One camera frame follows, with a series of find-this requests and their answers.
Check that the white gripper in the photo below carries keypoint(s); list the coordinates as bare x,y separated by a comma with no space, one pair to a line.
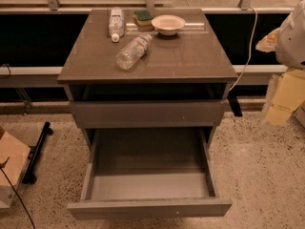
293,40

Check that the clear plastic water bottle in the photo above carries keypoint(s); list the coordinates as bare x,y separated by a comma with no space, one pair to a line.
132,52

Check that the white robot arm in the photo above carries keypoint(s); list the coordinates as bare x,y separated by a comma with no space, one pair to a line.
290,48

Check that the closed grey top drawer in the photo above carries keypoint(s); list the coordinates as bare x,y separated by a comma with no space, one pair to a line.
147,114

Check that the grey drawer cabinet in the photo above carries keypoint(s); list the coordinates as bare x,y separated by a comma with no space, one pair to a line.
189,66

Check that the open grey middle drawer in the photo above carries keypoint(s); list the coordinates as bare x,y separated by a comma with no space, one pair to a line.
149,173

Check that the white labelled plastic bottle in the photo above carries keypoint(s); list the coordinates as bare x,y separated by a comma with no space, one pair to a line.
116,24

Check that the black table leg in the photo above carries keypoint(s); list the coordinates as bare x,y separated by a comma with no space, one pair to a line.
235,105

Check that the white ceramic bowl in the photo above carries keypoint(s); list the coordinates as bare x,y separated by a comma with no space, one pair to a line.
168,24

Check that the green yellow sponge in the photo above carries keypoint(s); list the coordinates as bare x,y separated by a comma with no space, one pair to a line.
143,20

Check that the cardboard box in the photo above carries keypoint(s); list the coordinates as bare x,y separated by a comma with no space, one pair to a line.
14,155

